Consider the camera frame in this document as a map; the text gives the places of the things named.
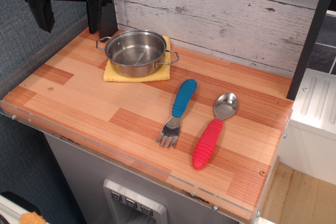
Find blue handled fork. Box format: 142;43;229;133
156;79;197;148

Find black post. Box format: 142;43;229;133
99;0;118;38
287;0;331;101

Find black right post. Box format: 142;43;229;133
287;0;331;101

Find black left post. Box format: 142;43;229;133
99;0;118;38

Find white toy sink unit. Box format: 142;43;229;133
277;10;336;183

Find yellow cloth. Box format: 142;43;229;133
103;36;170;82

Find red handled spoon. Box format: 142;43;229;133
192;93;238;170

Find silver dispenser panel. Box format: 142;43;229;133
103;179;168;223

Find stainless steel pot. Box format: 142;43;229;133
96;29;180;78

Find orange object bottom left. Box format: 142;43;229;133
19;212;47;224

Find grey toy fridge cabinet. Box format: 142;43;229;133
46;135;237;223

